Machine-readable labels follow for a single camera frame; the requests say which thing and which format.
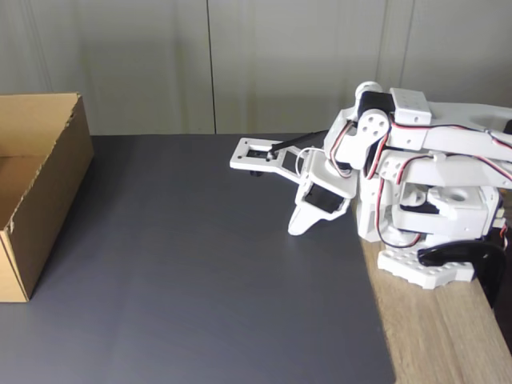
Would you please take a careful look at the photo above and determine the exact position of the brown cardboard box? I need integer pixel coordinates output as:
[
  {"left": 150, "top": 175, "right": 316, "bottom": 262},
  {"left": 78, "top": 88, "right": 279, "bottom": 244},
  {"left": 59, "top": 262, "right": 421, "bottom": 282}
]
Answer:
[{"left": 0, "top": 93, "right": 95, "bottom": 304}]

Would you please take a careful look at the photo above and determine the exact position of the dark grey table mat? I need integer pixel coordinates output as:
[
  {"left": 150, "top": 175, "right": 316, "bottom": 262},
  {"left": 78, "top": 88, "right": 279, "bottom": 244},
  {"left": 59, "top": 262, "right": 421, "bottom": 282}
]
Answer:
[{"left": 0, "top": 134, "right": 397, "bottom": 384}]

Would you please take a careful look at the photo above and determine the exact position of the black table clamp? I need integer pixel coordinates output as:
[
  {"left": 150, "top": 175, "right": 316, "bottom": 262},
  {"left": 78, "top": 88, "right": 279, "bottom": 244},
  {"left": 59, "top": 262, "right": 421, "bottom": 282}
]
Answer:
[{"left": 417, "top": 239, "right": 507, "bottom": 309}]

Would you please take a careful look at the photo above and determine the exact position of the black camera cable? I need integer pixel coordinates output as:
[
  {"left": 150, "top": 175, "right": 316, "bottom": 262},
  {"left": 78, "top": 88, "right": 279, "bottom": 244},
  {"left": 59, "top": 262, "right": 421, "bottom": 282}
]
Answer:
[{"left": 267, "top": 130, "right": 329, "bottom": 155}]

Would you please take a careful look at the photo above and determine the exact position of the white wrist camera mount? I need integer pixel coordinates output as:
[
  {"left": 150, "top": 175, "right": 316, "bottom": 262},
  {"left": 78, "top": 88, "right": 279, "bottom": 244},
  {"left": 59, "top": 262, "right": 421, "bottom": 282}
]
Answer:
[{"left": 229, "top": 137, "right": 309, "bottom": 181}]

